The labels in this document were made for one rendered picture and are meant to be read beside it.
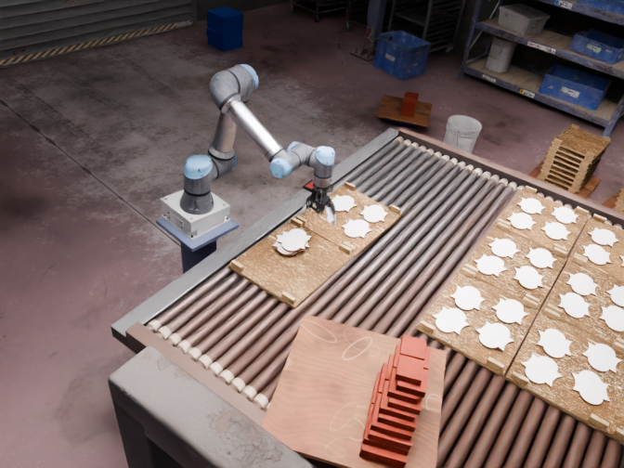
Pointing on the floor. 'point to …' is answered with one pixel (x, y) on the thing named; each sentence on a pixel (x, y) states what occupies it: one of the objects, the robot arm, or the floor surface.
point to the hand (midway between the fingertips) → (318, 219)
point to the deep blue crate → (401, 55)
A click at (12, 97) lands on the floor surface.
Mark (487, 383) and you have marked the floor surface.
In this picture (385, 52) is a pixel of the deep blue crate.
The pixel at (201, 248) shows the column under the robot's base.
